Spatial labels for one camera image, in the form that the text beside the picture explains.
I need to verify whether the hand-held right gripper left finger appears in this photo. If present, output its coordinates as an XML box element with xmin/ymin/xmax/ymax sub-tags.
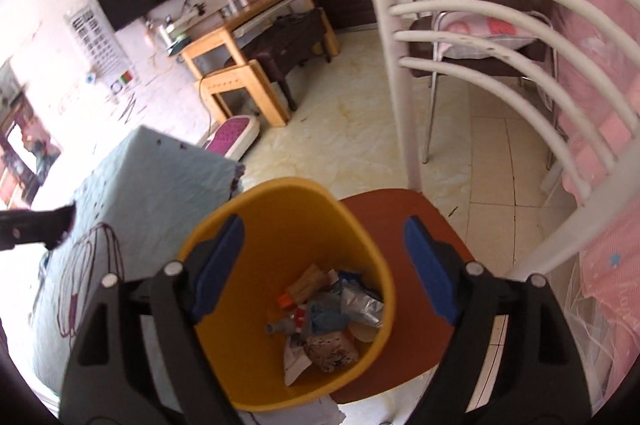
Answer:
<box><xmin>59</xmin><ymin>215</ymin><xmax>247</xmax><ymax>425</ymax></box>

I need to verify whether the eye chart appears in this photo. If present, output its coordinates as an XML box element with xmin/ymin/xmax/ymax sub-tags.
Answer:
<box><xmin>65</xmin><ymin>2</ymin><xmax>137</xmax><ymax>88</ymax></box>

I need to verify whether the metal chair with dark seat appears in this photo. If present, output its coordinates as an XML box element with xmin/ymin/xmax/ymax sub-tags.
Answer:
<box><xmin>407</xmin><ymin>0</ymin><xmax>560</xmax><ymax>170</ymax></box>

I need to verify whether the low wooden bench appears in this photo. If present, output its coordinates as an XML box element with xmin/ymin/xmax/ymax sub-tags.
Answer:
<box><xmin>200</xmin><ymin>59</ymin><xmax>292</xmax><ymax>128</ymax></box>

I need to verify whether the pink printed fabric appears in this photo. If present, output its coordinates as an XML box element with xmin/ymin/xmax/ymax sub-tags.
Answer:
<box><xmin>550</xmin><ymin>0</ymin><xmax>640</xmax><ymax>408</ymax></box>

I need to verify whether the wooden desk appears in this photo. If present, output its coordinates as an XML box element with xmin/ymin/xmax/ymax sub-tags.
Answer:
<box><xmin>177</xmin><ymin>0</ymin><xmax>342</xmax><ymax>68</ymax></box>

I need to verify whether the white wall shelf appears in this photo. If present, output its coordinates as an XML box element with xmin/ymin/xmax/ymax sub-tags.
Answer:
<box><xmin>159</xmin><ymin>0</ymin><xmax>227</xmax><ymax>36</ymax></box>

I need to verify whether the dark brown upholstered stool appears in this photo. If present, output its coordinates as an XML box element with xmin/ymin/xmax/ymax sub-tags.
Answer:
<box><xmin>225</xmin><ymin>7</ymin><xmax>334</xmax><ymax>112</ymax></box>

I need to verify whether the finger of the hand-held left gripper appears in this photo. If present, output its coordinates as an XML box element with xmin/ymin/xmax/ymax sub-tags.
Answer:
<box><xmin>0</xmin><ymin>202</ymin><xmax>77</xmax><ymax>252</ymax></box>

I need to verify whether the grey blue plastic bag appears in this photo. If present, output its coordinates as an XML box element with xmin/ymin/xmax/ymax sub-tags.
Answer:
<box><xmin>304</xmin><ymin>300</ymin><xmax>347</xmax><ymax>337</ymax></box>

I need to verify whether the wall mirror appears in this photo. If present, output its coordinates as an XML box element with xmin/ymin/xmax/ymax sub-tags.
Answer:
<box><xmin>0</xmin><ymin>90</ymin><xmax>62</xmax><ymax>210</ymax></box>

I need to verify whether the yellow plastic bin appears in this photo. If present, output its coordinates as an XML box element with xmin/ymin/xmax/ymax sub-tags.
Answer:
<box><xmin>177</xmin><ymin>177</ymin><xmax>398</xmax><ymax>413</ymax></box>

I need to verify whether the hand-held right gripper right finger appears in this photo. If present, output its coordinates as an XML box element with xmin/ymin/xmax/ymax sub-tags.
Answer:
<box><xmin>402</xmin><ymin>215</ymin><xmax>593</xmax><ymax>425</ymax></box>

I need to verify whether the brown cardboard piece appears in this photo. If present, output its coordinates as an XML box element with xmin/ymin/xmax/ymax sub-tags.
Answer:
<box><xmin>287</xmin><ymin>264</ymin><xmax>337</xmax><ymax>306</ymax></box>

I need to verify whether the purple white floor scale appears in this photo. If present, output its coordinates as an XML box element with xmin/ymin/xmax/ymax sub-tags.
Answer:
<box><xmin>202</xmin><ymin>115</ymin><xmax>261</xmax><ymax>158</ymax></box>

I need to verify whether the thin hanging cable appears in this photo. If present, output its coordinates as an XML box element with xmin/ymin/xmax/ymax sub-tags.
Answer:
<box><xmin>197</xmin><ymin>74</ymin><xmax>215</xmax><ymax>142</ymax></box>

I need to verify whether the blue snack wrapper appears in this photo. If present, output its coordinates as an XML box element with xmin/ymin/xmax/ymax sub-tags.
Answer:
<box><xmin>336</xmin><ymin>271</ymin><xmax>385</xmax><ymax>331</ymax></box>

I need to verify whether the white backed brown chair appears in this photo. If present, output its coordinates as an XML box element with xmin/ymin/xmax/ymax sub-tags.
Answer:
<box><xmin>330</xmin><ymin>0</ymin><xmax>640</xmax><ymax>406</ymax></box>

